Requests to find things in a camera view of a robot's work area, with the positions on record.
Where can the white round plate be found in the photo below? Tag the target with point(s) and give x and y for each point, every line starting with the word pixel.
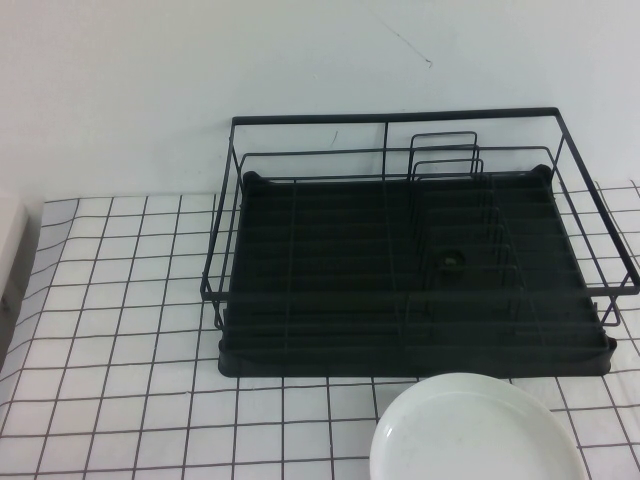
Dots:
pixel 475 440

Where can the black plastic drip tray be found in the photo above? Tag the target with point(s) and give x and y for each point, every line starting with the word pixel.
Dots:
pixel 325 250

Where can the white black-grid tablecloth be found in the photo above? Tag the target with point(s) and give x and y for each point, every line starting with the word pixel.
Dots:
pixel 125 350

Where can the white box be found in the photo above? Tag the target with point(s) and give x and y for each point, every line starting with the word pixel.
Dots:
pixel 12 240

